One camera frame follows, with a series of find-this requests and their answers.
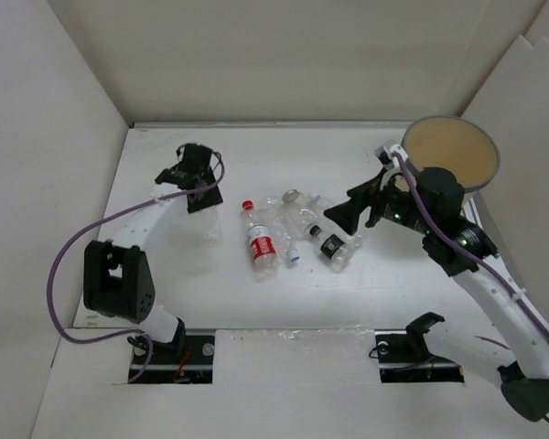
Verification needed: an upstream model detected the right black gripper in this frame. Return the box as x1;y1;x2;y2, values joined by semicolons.
323;166;436;235

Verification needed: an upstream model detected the black label plastic bottle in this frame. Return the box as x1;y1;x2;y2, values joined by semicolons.
306;223;354;273

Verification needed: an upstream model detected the blue cap clear bottle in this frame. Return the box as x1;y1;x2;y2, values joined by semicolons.
261;196;300;266

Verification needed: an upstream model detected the red label plastic bottle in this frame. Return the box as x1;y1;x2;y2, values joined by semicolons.
242;199;279;280

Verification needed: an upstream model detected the beige bin with grey rim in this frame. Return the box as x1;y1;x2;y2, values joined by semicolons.
401;116;501;202

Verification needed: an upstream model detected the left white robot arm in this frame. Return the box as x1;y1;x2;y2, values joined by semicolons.
83;143;223;363

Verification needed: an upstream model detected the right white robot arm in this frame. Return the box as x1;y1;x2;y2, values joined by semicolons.
325;167;549;422

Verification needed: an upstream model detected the clear ribbed plastic bottle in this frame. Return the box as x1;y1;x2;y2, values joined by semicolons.
307;193;363;250

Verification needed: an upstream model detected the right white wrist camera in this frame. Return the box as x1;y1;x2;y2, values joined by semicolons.
374;142;408;169

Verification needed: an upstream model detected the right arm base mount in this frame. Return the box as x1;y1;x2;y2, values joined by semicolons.
368;312;465;384

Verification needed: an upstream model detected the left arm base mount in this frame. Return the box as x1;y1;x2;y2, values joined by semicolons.
128;331;215;385

